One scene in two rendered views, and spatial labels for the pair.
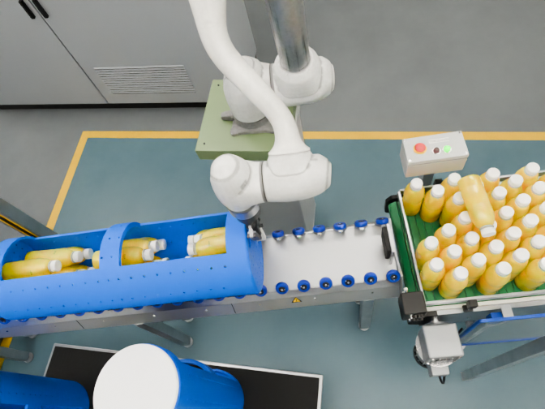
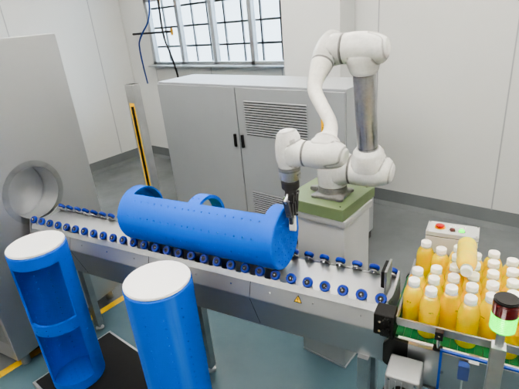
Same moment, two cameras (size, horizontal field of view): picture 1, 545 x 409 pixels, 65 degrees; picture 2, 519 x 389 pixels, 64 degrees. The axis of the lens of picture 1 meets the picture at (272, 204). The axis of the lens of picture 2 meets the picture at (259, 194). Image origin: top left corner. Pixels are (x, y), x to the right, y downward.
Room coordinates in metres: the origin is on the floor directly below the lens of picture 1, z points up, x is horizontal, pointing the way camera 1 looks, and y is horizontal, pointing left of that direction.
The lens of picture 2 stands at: (-1.00, -0.23, 2.00)
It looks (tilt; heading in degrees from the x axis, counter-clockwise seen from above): 23 degrees down; 16
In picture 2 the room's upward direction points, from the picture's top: 5 degrees counter-clockwise
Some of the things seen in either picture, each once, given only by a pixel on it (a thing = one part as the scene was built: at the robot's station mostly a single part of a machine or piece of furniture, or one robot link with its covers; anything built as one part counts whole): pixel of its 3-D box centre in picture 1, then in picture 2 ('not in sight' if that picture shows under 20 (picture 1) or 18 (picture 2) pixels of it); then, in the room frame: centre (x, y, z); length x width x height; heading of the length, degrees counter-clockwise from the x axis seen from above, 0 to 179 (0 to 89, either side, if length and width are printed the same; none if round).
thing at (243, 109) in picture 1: (247, 86); (334, 165); (1.11, -0.07, 1.23); 0.18 x 0.16 x 0.22; 73
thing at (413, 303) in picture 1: (411, 304); (385, 320); (0.25, -0.31, 0.95); 0.10 x 0.07 x 0.10; 165
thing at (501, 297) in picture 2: not in sight; (503, 322); (0.01, -0.60, 1.18); 0.06 x 0.06 x 0.16
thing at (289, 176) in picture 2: (242, 201); (290, 173); (0.57, 0.07, 1.39); 0.09 x 0.09 x 0.06
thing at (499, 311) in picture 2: not in sight; (505, 307); (0.01, -0.60, 1.23); 0.06 x 0.06 x 0.04
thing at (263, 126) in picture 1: (248, 112); (329, 188); (1.12, -0.04, 1.09); 0.22 x 0.18 x 0.06; 70
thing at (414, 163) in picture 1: (432, 154); (451, 238); (0.68, -0.59, 1.05); 0.20 x 0.10 x 0.10; 75
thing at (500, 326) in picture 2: not in sight; (503, 320); (0.01, -0.60, 1.18); 0.06 x 0.06 x 0.05
